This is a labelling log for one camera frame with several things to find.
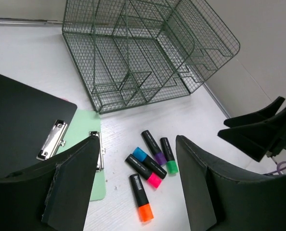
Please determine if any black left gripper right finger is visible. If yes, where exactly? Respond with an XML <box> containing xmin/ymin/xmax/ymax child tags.
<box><xmin>176</xmin><ymin>135</ymin><xmax>286</xmax><ymax>231</ymax></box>

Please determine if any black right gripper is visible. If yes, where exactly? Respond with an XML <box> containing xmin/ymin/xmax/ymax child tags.
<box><xmin>218</xmin><ymin>96</ymin><xmax>286</xmax><ymax>162</ymax></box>

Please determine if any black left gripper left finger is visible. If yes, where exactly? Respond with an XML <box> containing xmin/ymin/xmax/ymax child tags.
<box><xmin>0</xmin><ymin>136</ymin><xmax>100</xmax><ymax>231</ymax></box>

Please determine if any green cap highlighter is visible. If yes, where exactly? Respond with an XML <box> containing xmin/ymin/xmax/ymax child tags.
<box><xmin>160</xmin><ymin>137</ymin><xmax>179</xmax><ymax>175</ymax></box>

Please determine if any orange cap highlighter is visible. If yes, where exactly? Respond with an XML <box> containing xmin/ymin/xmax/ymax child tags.
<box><xmin>129</xmin><ymin>174</ymin><xmax>154</xmax><ymax>222</ymax></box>

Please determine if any purple cap highlighter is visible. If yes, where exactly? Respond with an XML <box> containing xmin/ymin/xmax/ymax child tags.
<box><xmin>141</xmin><ymin>130</ymin><xmax>167</xmax><ymax>166</ymax></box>

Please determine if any black clipboard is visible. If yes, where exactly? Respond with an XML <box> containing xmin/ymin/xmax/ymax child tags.
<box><xmin>0</xmin><ymin>74</ymin><xmax>78</xmax><ymax>178</ymax></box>

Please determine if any green clipboard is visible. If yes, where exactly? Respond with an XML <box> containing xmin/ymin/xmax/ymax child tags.
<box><xmin>57</xmin><ymin>109</ymin><xmax>106</xmax><ymax>201</ymax></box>

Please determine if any pink cap highlighter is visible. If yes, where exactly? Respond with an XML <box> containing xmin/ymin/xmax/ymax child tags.
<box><xmin>125</xmin><ymin>154</ymin><xmax>162</xmax><ymax>189</ymax></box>

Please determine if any blue cap highlighter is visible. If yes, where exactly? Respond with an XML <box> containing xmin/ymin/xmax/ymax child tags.
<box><xmin>132</xmin><ymin>147</ymin><xmax>167</xmax><ymax>180</ymax></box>

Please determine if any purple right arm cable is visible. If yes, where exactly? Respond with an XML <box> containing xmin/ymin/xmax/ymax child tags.
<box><xmin>263</xmin><ymin>157</ymin><xmax>286</xmax><ymax>176</ymax></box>

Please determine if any green wire mesh desk organizer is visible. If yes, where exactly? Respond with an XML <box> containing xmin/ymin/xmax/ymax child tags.
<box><xmin>62</xmin><ymin>0</ymin><xmax>240</xmax><ymax>114</ymax></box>

